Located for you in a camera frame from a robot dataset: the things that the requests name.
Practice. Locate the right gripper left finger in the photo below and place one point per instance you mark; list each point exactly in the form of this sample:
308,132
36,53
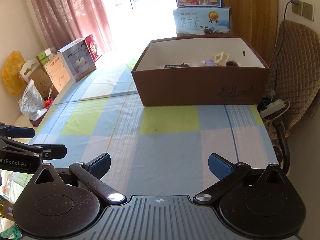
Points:
90,175

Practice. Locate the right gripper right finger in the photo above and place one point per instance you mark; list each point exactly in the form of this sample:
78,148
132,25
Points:
228,174

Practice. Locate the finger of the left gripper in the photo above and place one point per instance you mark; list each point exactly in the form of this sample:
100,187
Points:
9,131
52,151

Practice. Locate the purple tube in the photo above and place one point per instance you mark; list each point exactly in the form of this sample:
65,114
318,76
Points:
208,63

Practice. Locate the cream zigzag holder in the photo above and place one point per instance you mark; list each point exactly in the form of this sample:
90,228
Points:
221,58

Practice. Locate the black shaver box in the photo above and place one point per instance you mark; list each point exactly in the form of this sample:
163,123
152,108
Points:
171,66

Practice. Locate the clear plastic bag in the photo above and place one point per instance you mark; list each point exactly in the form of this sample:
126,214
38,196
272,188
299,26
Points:
32,105

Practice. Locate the brown cardboard carton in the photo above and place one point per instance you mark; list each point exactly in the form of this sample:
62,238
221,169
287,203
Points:
53,75

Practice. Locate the black chair armrest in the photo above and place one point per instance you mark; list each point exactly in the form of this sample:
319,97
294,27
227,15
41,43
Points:
281,148

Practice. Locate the checkered tablecloth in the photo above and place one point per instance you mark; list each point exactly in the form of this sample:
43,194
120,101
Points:
154,150

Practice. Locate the yellow plastic bag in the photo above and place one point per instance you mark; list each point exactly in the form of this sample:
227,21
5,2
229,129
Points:
10,73

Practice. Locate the white cutout cardboard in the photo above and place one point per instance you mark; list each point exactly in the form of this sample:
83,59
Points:
28,68

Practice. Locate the white power strip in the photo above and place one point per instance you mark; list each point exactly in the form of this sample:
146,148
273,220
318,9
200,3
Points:
272,108

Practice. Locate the white appliance box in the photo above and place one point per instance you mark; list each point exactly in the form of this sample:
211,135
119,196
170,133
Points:
77,59

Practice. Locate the brown cardboard storage box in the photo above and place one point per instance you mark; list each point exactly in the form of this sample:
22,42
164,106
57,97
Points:
199,84

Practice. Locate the red gift bag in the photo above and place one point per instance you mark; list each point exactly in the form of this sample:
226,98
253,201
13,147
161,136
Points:
93,47

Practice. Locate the brown quilted chair cover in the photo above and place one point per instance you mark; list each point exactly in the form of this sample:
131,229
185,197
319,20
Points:
294,70

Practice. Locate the pink curtain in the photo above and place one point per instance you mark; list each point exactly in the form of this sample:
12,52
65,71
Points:
63,21

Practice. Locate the blue milk carton box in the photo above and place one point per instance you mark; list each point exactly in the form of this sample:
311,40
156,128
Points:
203,21

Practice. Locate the wall socket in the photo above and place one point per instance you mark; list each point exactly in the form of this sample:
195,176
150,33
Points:
308,11
297,7

